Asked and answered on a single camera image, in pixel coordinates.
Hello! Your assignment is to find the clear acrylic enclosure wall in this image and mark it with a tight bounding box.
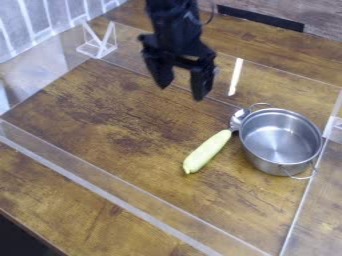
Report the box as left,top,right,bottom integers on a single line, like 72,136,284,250
0,23,339,256

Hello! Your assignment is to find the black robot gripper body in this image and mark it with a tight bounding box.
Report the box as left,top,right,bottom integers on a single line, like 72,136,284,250
137,0,217,72

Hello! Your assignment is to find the clear acrylic triangular bracket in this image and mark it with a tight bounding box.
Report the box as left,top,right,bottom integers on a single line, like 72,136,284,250
76,22,117,59

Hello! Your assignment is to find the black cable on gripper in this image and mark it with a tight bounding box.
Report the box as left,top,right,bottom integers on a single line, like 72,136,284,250
199,0,216,26

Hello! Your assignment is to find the green handled metal spoon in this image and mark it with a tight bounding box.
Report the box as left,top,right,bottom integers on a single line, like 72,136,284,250
182,109,249,174

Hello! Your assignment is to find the stainless steel pot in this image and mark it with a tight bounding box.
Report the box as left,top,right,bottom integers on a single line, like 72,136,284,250
239,103,323,180

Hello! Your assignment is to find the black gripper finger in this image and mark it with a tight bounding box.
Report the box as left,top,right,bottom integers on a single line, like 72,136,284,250
189,62,216,101
141,51,173,89

